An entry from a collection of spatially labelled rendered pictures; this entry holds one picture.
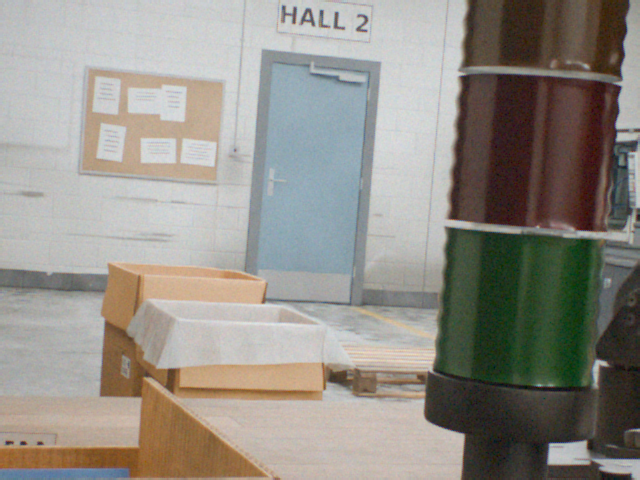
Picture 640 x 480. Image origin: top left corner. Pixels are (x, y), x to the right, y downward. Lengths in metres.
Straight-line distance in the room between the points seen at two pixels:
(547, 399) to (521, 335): 0.02
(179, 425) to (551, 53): 0.43
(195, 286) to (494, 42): 4.31
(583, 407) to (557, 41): 0.08
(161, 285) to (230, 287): 0.25
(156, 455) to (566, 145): 0.48
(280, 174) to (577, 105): 11.34
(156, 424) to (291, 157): 10.93
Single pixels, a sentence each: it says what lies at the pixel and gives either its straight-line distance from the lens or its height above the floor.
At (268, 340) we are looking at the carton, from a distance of 4.03.
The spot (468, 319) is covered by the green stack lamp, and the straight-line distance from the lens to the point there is 0.30.
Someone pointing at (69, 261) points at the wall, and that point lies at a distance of 11.36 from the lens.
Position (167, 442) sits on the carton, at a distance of 0.71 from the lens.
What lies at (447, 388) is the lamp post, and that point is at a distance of 0.30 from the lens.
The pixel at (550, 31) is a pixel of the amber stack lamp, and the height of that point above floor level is 1.13.
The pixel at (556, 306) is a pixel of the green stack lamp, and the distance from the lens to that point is 0.30.
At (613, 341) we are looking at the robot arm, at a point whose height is 0.99.
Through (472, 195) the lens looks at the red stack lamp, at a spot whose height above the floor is 1.09.
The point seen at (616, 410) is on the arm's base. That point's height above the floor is 0.94.
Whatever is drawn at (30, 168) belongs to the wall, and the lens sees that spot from 11.30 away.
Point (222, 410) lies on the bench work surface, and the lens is 1.08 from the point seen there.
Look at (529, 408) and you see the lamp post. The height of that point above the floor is 1.05.
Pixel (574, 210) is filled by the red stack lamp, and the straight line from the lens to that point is 0.30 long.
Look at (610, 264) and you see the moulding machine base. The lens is 9.95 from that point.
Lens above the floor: 1.09
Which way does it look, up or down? 3 degrees down
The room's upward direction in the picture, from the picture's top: 5 degrees clockwise
